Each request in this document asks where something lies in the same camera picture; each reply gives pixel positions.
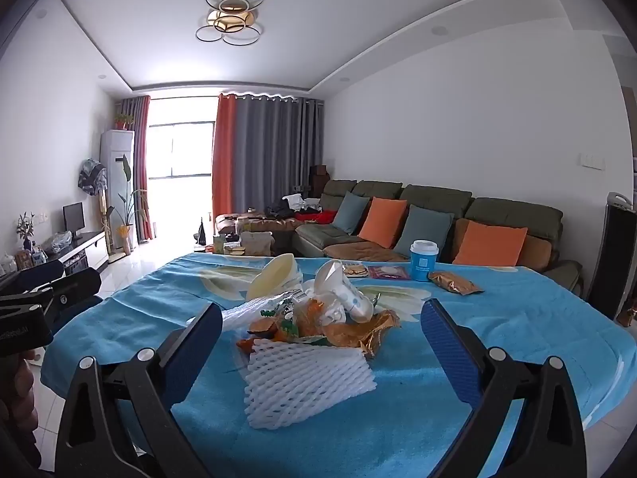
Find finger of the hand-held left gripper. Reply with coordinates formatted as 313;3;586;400
0;259;65;292
37;267;104;332

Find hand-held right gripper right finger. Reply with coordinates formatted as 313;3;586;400
420;299;588;478

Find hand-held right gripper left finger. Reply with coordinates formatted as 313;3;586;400
54;303;223;478

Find person's left hand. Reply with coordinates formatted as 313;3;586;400
0;349;41;464

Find white tv cabinet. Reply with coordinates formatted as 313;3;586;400
0;230;109;280

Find clear plastic bag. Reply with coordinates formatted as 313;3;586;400
42;231;74;255

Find dried flower vase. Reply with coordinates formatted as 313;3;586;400
15;212;37;252

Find gold snack packet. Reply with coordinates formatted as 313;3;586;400
428;270;485;296

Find black monitor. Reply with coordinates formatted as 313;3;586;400
62;202;85;240

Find blue flower-print blanket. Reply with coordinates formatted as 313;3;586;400
40;251;637;478

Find gold foil wrapper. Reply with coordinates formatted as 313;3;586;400
328;309;401;359

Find blue cup with white lid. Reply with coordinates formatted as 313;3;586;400
409;239;440;282

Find purple snack packet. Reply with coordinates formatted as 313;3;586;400
368;265;413;280

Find tall green houseplant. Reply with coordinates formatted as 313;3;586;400
109;154;150;255

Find cream plastic bowl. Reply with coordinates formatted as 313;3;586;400
246;253;304;302

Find covered standing fan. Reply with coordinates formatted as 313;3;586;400
78;158;109;232

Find orange cushion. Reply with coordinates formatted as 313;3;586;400
452;220;529;267
358;196;409;250

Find coffee table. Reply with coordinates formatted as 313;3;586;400
206;219;299;257

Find white standing air conditioner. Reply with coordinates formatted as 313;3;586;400
100;129;135;255

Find teal cushion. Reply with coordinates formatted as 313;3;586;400
331;192;371;236
393;204;456;258

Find orange and grey curtain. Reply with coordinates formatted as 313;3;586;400
117;94;154;242
211;92;326;217

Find green sofa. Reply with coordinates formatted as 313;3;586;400
214;178;585;300

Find window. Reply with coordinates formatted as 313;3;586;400
148;98;218;240

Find pile of dark clothes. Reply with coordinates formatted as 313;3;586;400
266;194;324;220

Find red cloth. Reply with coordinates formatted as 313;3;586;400
296;212;339;227

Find black tower fan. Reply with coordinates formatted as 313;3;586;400
587;192;635;319

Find brown boxes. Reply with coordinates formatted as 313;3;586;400
307;164;332;199

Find ring ceiling lamp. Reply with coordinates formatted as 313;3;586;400
195;0;273;45

